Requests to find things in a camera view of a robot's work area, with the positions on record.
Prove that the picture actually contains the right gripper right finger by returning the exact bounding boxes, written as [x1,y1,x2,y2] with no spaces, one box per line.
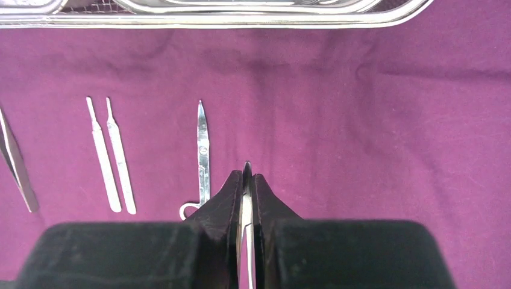
[250,174,455,288]

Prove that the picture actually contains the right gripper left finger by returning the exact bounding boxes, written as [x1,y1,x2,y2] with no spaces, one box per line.
[16,170,243,288]

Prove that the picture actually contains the steel surgical scissors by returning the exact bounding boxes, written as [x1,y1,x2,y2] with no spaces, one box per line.
[179,100,211,220]
[237,161,254,288]

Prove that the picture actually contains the purple cloth wrap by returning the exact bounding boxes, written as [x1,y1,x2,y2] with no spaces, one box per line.
[1,1,510,288]

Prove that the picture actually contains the steel instrument tray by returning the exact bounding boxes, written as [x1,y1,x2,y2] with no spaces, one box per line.
[1,0,430,29]

